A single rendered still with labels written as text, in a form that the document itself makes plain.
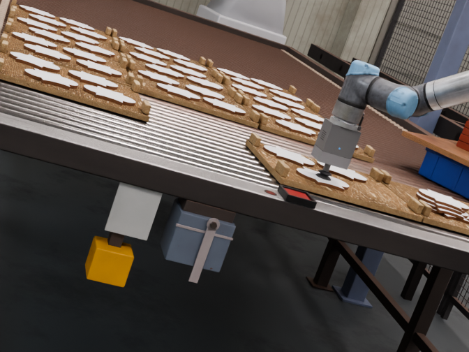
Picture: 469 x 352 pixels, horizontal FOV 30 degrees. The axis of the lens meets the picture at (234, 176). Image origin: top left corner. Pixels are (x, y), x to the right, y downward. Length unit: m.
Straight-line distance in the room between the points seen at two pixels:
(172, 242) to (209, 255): 0.09
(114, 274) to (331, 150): 0.64
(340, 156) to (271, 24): 5.37
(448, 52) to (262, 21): 3.46
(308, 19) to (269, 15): 1.10
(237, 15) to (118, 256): 5.58
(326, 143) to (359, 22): 6.37
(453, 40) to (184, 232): 2.54
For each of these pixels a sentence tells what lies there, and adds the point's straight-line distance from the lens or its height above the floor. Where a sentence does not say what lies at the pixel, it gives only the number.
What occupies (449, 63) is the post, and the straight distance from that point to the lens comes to 4.30.
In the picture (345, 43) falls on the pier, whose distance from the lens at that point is 8.55.
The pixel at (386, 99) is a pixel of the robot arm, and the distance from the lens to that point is 2.17.
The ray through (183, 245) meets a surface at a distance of 2.00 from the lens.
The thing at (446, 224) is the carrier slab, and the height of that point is 0.93.
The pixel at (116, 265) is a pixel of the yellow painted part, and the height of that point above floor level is 0.67.
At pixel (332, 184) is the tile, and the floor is 0.94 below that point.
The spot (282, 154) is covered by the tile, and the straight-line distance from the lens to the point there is 2.39.
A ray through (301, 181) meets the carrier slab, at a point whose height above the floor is 0.94.
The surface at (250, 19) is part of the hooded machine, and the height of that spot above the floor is 0.98.
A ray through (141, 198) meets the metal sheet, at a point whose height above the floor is 0.83.
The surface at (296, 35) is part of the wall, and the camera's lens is 8.58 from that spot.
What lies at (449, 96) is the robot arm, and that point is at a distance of 2.25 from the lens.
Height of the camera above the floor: 1.39
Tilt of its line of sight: 13 degrees down
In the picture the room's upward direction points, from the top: 20 degrees clockwise
